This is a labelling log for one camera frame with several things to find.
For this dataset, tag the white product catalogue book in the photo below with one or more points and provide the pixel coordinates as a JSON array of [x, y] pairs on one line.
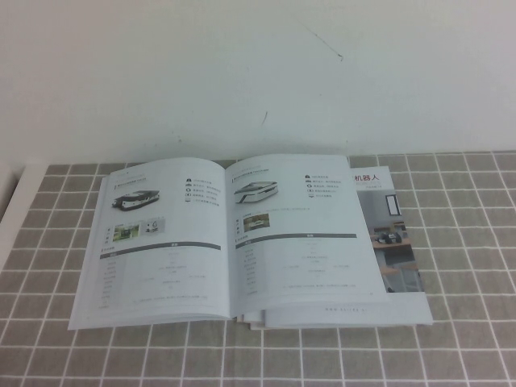
[[173, 250]]

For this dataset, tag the closed book with photo cover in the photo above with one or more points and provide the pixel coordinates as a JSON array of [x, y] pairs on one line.
[[399, 250]]

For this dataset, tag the grey checkered tablecloth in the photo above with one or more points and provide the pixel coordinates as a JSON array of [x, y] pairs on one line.
[[258, 363]]

